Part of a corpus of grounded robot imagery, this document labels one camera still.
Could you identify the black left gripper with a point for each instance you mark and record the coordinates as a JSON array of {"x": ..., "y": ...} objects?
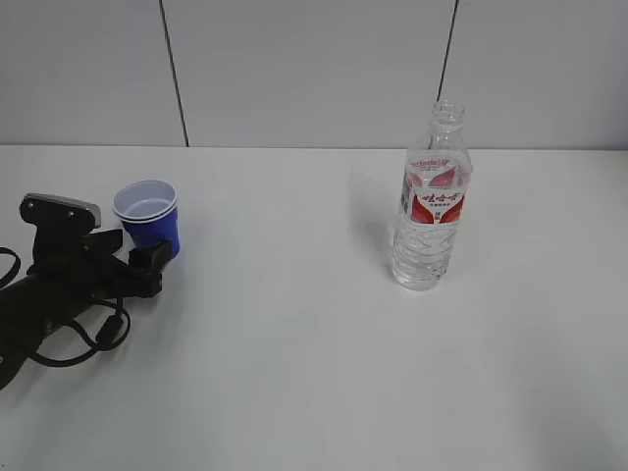
[{"x": 99, "y": 275}]

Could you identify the blue paper cup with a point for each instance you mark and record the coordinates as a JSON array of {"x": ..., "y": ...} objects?
[{"x": 148, "y": 211}]

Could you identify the clear Wahaha water bottle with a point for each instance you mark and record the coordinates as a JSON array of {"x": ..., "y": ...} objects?
[{"x": 437, "y": 173}]

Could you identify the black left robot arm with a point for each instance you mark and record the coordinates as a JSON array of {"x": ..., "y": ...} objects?
[{"x": 41, "y": 303}]

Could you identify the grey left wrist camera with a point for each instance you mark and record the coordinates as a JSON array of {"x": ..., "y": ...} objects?
[{"x": 61, "y": 223}]

